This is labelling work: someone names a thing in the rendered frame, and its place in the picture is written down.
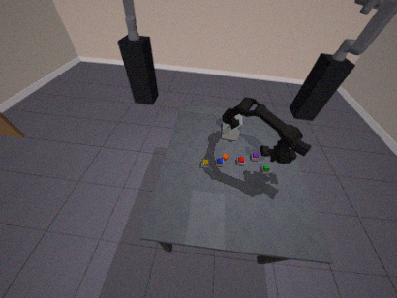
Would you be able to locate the green button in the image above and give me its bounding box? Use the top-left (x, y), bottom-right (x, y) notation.
top-left (260, 165), bottom-right (271, 175)

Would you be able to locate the yellow button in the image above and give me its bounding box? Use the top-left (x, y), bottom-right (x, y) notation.
top-left (201, 159), bottom-right (209, 168)

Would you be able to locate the blue button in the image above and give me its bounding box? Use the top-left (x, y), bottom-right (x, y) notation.
top-left (216, 158), bottom-right (224, 167)

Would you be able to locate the red button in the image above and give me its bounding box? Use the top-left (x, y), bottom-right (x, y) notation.
top-left (236, 157), bottom-right (245, 165)

